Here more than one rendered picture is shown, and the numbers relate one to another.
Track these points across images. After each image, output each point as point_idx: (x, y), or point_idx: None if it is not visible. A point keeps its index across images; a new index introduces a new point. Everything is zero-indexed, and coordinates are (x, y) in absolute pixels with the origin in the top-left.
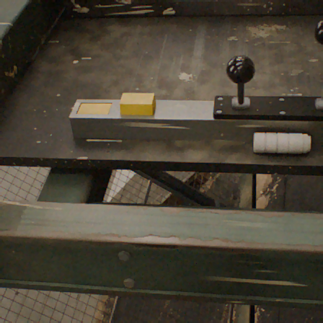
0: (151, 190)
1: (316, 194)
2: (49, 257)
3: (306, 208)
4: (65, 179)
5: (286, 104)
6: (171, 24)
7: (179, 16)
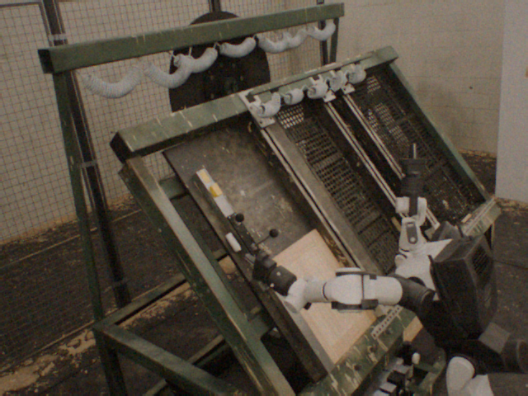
0: None
1: None
2: (150, 205)
3: None
4: (176, 185)
5: (246, 235)
6: (266, 168)
7: (271, 168)
